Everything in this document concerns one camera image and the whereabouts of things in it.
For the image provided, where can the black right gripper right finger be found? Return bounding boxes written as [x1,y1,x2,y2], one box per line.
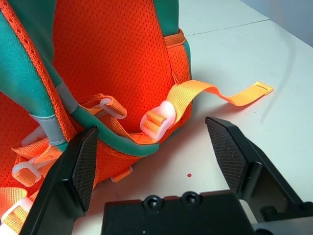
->
[204,116,313,214]

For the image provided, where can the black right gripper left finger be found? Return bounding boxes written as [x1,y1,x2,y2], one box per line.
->
[21,125,99,235]

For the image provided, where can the teal and orange backpack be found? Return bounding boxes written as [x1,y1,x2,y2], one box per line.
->
[0,0,274,235]

